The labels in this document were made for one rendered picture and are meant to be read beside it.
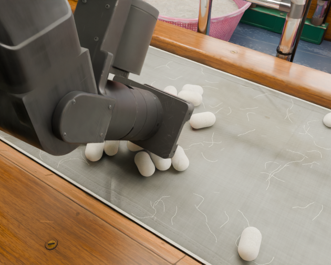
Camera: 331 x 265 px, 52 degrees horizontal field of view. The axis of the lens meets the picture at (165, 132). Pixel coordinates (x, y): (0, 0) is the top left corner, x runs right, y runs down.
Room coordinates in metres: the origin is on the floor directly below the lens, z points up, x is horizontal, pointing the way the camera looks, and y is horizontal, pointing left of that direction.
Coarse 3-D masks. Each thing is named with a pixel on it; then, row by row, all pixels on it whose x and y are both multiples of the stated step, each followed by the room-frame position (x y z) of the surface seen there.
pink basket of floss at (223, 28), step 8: (232, 0) 0.77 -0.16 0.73; (240, 0) 0.74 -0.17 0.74; (240, 8) 0.63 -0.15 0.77; (160, 16) 0.60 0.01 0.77; (224, 16) 0.60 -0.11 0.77; (232, 16) 0.61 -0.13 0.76; (240, 16) 0.65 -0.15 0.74; (176, 24) 0.60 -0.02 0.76; (184, 24) 0.59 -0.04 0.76; (192, 24) 0.59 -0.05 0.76; (216, 24) 0.60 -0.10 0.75; (224, 24) 0.61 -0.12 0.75; (232, 24) 0.64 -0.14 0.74; (216, 32) 0.61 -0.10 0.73; (224, 32) 0.63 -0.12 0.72; (232, 32) 0.66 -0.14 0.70; (224, 40) 0.64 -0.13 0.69
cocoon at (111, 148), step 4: (108, 140) 0.29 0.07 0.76; (112, 140) 0.29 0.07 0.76; (116, 140) 0.29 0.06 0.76; (108, 144) 0.28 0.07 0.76; (112, 144) 0.29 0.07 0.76; (116, 144) 0.29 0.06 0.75; (104, 148) 0.28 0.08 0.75; (108, 148) 0.28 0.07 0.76; (112, 148) 0.28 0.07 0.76; (116, 148) 0.28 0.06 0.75; (108, 152) 0.28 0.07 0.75; (112, 152) 0.28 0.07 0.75; (116, 152) 0.28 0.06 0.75
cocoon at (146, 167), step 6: (138, 156) 0.26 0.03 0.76; (144, 156) 0.26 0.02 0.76; (138, 162) 0.26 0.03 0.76; (144, 162) 0.25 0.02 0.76; (150, 162) 0.25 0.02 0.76; (138, 168) 0.25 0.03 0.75; (144, 168) 0.25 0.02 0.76; (150, 168) 0.25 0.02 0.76; (144, 174) 0.24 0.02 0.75; (150, 174) 0.24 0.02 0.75
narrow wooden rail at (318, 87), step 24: (72, 0) 0.68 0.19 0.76; (168, 24) 0.58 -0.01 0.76; (168, 48) 0.52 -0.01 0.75; (192, 48) 0.50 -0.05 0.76; (216, 48) 0.49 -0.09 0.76; (240, 48) 0.49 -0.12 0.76; (240, 72) 0.45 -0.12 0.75; (264, 72) 0.43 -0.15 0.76; (288, 72) 0.43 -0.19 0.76; (312, 72) 0.43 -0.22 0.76; (312, 96) 0.38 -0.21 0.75
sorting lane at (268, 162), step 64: (192, 64) 0.49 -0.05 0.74; (192, 128) 0.33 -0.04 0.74; (256, 128) 0.33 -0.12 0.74; (320, 128) 0.33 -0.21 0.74; (128, 192) 0.23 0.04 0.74; (192, 192) 0.23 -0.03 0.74; (256, 192) 0.23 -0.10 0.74; (320, 192) 0.23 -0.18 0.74; (192, 256) 0.15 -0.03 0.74; (320, 256) 0.15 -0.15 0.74
